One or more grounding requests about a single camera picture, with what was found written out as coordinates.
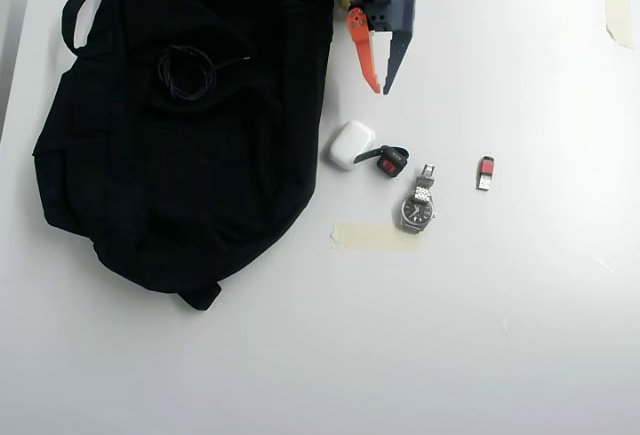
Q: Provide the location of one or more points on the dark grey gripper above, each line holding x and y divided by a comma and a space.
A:
395, 15

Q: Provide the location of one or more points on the black fabric bag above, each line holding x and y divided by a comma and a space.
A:
190, 180

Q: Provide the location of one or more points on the white earbuds charging case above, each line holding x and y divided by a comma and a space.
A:
350, 144

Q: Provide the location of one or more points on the black key fob red button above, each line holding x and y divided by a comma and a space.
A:
389, 161

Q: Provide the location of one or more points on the red silver usb flash drive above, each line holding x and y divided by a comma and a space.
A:
486, 171

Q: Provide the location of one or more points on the silver metal wristwatch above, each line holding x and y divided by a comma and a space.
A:
417, 210

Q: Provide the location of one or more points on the long beige masking tape strip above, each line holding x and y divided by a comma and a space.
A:
372, 237

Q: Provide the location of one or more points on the short beige masking tape piece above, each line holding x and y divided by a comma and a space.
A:
619, 15

